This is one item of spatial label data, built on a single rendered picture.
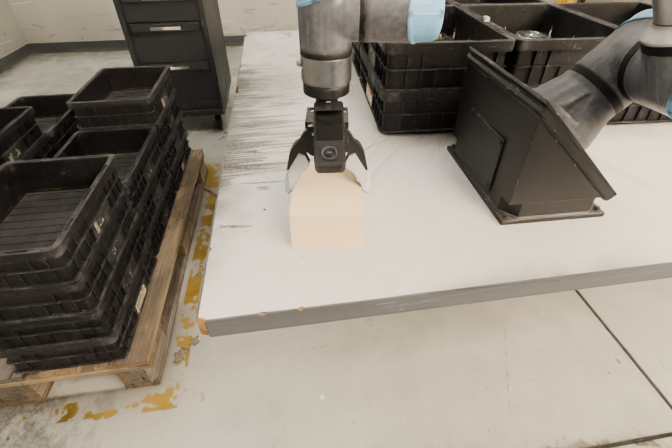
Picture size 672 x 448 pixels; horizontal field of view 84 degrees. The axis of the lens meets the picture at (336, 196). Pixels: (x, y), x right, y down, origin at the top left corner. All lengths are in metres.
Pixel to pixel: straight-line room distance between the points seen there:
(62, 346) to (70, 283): 0.25
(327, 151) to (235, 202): 0.29
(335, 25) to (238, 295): 0.41
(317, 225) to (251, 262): 0.13
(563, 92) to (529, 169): 0.16
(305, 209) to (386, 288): 0.18
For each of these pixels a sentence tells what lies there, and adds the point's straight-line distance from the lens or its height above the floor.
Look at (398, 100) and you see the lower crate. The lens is 0.93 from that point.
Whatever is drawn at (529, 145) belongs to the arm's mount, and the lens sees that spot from 0.67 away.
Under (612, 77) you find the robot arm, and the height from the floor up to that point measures 0.94.
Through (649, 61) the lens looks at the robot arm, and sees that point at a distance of 0.71.
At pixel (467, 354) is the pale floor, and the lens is 1.40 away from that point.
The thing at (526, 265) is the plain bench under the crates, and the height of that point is 0.70.
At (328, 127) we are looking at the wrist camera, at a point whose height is 0.91.
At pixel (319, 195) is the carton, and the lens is 0.64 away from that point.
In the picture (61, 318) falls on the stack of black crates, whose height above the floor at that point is 0.37.
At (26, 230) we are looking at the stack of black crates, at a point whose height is 0.49.
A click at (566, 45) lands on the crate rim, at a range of 1.05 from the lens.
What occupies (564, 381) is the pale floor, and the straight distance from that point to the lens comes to 1.47.
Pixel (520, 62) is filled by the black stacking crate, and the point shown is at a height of 0.88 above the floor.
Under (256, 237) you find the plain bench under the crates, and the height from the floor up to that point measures 0.70.
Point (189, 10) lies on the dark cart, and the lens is 2.39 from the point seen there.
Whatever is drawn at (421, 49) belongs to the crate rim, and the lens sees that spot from 0.90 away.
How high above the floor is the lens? 1.16
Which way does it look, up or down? 37 degrees down
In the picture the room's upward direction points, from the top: straight up
